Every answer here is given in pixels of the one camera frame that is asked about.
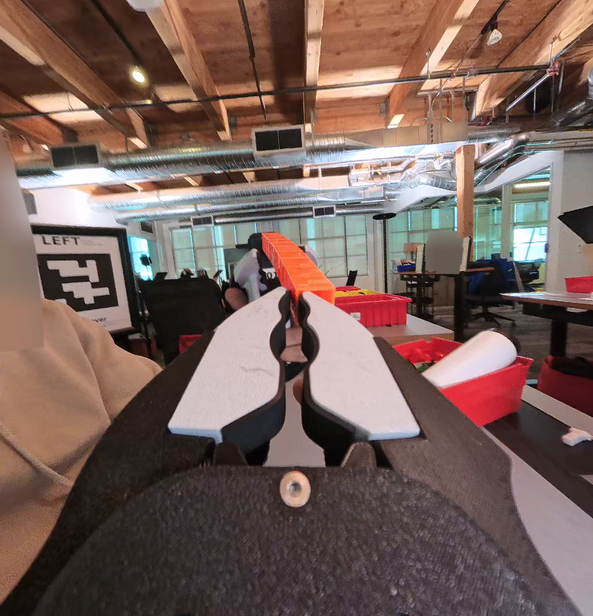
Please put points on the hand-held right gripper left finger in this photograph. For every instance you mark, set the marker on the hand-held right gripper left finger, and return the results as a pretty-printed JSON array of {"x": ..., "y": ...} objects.
[{"x": 233, "y": 380}]

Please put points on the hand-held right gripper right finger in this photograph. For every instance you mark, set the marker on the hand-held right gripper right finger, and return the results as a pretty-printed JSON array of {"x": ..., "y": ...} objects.
[{"x": 359, "y": 385}]

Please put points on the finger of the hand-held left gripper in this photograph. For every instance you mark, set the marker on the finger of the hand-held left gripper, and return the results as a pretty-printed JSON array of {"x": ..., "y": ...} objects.
[
  {"x": 248, "y": 274},
  {"x": 312, "y": 255}
]

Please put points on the orange segmented plastic bar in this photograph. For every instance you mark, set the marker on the orange segmented plastic bar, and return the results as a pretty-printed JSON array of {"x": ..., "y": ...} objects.
[{"x": 301, "y": 272}]

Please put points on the white cylindrical bottle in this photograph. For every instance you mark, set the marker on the white cylindrical bottle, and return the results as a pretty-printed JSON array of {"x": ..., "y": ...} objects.
[{"x": 474, "y": 358}]

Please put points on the red plastic bin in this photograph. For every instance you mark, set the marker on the red plastic bin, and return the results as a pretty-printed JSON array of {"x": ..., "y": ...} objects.
[{"x": 489, "y": 399}]

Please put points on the person's right hand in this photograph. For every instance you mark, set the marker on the person's right hand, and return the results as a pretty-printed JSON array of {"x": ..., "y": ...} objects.
[{"x": 298, "y": 392}]

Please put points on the red tote bag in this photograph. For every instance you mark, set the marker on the red tote bag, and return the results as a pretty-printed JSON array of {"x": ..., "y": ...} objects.
[{"x": 188, "y": 342}]

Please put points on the red plastic toy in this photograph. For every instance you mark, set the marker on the red plastic toy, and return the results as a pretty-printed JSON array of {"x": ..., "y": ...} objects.
[{"x": 424, "y": 357}]

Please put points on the black floor lamp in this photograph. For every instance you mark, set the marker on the black floor lamp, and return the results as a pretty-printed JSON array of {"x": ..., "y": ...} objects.
[{"x": 384, "y": 250}]

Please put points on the red ribbed crate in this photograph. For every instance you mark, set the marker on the red ribbed crate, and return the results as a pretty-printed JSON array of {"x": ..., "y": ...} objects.
[{"x": 378, "y": 310}]

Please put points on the black office chair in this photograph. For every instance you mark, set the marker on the black office chair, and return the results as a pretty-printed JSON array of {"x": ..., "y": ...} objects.
[
  {"x": 484, "y": 293},
  {"x": 180, "y": 313}
]

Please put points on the wooden table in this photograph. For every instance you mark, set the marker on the wooden table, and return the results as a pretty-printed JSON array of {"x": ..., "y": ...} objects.
[{"x": 416, "y": 329}]

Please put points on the wooden standing desk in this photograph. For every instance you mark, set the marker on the wooden standing desk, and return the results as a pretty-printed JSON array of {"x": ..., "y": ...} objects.
[{"x": 445, "y": 274}]

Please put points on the printed marker board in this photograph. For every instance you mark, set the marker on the printed marker board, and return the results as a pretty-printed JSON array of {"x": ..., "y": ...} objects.
[{"x": 79, "y": 279}]

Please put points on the blue bags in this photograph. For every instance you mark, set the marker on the blue bags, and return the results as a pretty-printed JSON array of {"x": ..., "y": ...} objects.
[{"x": 503, "y": 274}]

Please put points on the red fabric bag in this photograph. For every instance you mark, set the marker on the red fabric bag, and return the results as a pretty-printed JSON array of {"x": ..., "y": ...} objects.
[{"x": 571, "y": 385}]

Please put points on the small red bin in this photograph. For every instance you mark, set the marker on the small red bin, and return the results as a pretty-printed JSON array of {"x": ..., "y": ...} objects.
[{"x": 580, "y": 284}]

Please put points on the metal air duct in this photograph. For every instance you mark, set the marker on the metal air duct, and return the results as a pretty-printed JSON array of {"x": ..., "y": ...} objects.
[{"x": 205, "y": 159}]

